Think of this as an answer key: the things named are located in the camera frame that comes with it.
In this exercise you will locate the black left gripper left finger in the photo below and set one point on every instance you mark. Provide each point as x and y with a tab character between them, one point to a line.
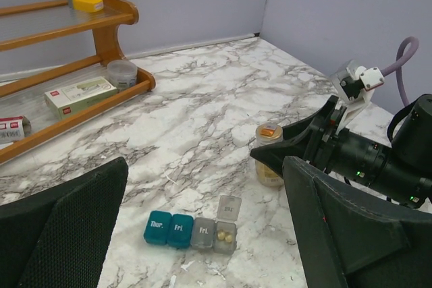
59	237

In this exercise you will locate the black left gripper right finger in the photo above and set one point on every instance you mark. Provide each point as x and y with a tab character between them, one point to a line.
349	238

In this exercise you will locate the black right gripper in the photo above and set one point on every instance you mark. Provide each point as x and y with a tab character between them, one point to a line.
317	140

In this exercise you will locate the clear pill bottle gold lid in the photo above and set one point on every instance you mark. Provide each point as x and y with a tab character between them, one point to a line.
266	134

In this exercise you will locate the teal pill organizer box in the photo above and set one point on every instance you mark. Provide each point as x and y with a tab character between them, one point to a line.
183	231

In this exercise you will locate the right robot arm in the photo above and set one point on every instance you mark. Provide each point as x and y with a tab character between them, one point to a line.
401	171

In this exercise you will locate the yellow gel capsule pills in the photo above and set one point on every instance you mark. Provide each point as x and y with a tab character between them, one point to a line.
225	236

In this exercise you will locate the red white staples box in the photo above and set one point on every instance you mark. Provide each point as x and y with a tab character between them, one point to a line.
13	129

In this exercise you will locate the green white cardboard box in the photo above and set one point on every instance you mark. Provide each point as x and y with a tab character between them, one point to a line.
74	98

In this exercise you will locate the yellow block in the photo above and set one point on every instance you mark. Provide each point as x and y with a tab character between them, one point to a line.
89	6

